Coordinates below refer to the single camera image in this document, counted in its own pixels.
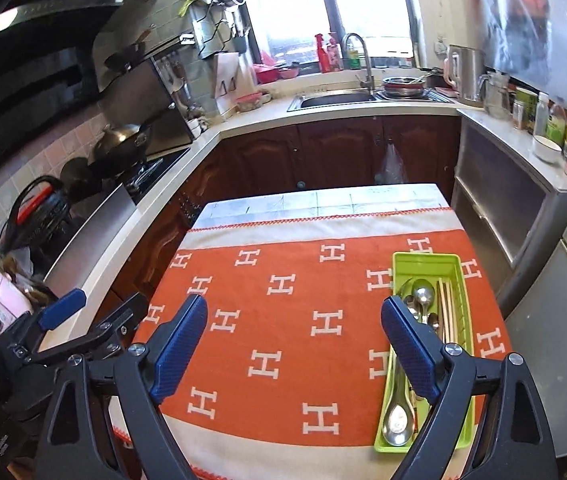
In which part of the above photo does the orange H-pattern blanket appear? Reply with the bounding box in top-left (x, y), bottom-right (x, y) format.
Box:
top-left (136, 206), bottom-right (511, 479)

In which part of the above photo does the black wok pan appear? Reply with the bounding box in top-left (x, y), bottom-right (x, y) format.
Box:
top-left (93, 103), bottom-right (176, 162)

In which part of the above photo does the large steel soup spoon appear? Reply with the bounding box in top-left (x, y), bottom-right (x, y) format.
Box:
top-left (381, 350), bottom-right (415, 448)

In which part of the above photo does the green plastic utensil tray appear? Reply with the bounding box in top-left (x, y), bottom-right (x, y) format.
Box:
top-left (373, 252), bottom-right (473, 454)

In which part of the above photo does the large steel ladle spoon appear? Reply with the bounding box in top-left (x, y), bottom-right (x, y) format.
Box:
top-left (411, 278), bottom-right (435, 323)

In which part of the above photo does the white bowl on counter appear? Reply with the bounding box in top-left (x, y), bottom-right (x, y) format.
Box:
top-left (532, 136), bottom-right (562, 165)

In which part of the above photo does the steel sink faucet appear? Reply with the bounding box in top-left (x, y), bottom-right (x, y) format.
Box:
top-left (342, 32), bottom-right (376, 94)

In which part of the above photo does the medium steel spoon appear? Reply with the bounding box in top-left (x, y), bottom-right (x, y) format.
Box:
top-left (398, 278), bottom-right (422, 322)

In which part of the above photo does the long red-tipped chopstick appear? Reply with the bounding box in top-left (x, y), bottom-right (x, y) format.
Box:
top-left (436, 280), bottom-right (448, 342)

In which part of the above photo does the red-banded light chopstick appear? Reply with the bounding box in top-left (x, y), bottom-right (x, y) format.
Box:
top-left (443, 282), bottom-right (457, 342)

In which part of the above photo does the black electric kettle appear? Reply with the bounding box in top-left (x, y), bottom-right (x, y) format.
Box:
top-left (0, 174), bottom-right (74, 257)

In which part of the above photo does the pink rice cooker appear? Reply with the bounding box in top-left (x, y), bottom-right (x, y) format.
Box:
top-left (0, 271), bottom-right (32, 334)

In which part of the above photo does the steel kettle jug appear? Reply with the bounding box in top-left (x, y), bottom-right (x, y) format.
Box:
top-left (444, 44), bottom-right (485, 107)

